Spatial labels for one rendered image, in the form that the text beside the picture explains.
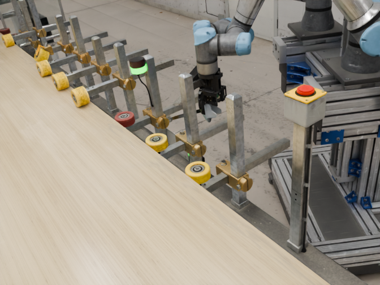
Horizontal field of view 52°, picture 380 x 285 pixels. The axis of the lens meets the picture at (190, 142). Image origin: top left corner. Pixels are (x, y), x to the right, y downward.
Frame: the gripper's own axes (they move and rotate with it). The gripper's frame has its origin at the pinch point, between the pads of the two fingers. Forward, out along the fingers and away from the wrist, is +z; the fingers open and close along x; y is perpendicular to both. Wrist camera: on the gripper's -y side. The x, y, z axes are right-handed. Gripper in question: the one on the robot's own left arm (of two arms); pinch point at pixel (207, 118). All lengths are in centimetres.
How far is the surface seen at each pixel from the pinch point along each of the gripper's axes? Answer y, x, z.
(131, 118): -27.8, -13.6, -1.2
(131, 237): 15, -63, -1
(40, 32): -161, 46, -6
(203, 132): -0.5, -3.0, 4.8
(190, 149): 0.5, -13.9, 5.6
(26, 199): -25, -67, -1
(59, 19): -116, 31, -22
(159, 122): -20.1, -5.8, 3.1
